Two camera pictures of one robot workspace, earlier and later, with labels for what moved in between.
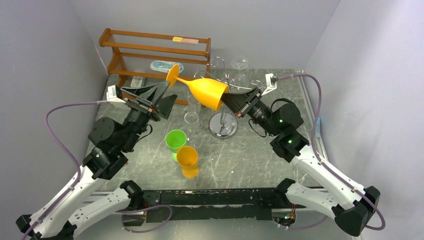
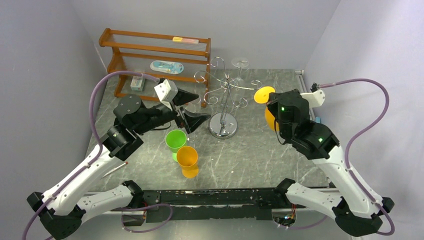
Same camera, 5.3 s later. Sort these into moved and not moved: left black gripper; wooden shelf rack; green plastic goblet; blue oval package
Moved: left black gripper
Not moved: blue oval package; wooden shelf rack; green plastic goblet
